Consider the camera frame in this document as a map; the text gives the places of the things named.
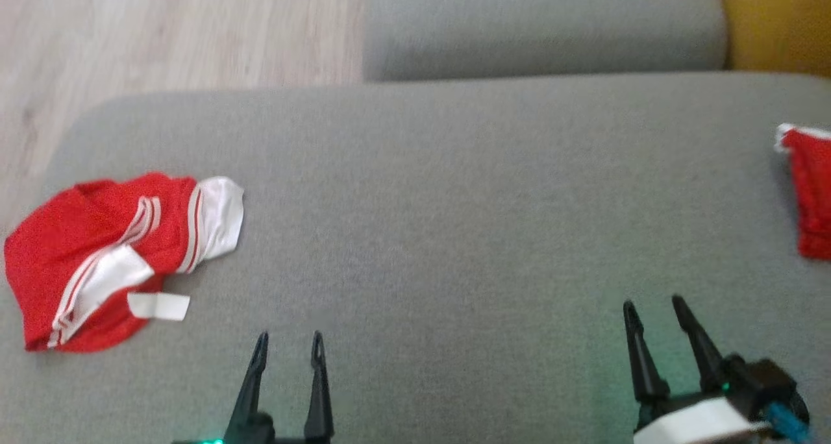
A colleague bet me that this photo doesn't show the red garment with white trim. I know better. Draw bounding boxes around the red garment with white trim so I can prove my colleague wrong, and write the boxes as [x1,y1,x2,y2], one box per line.
[774,123,831,261]

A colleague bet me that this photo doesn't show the grey sofa seat cushion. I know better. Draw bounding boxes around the grey sofa seat cushion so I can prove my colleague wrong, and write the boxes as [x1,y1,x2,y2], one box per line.
[0,71,831,444]

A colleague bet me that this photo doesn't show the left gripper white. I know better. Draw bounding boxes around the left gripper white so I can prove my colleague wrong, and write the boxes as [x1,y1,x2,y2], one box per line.
[172,330,334,444]

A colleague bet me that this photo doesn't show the yellow upholstered furniture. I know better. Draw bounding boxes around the yellow upholstered furniture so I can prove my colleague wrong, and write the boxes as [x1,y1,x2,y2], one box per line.
[714,0,831,78]

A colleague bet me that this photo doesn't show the grey sofa back cushion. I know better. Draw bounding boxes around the grey sofa back cushion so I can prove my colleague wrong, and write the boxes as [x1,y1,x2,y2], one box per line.
[362,0,728,82]

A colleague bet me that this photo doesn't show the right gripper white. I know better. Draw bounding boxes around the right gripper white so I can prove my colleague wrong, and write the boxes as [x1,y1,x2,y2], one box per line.
[623,294,776,444]

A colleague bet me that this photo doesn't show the red and white sports shirt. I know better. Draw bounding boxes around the red and white sports shirt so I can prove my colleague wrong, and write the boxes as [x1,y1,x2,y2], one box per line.
[3,173,245,354]

